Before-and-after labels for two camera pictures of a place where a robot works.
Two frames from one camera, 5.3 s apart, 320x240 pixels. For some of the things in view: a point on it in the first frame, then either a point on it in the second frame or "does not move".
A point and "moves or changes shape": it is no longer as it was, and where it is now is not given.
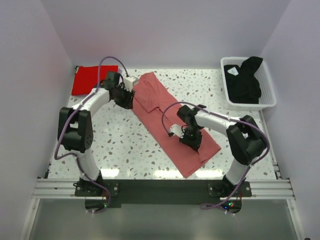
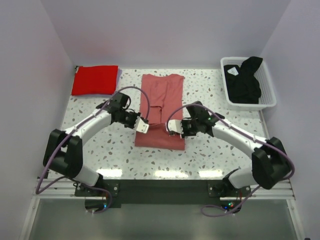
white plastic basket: x=263 y=74 does not move
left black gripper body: x=123 y=97 -> x=129 y=119
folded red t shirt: x=85 y=80 does not move
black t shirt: x=242 y=86 does not move
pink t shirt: x=159 y=109 moves or changes shape
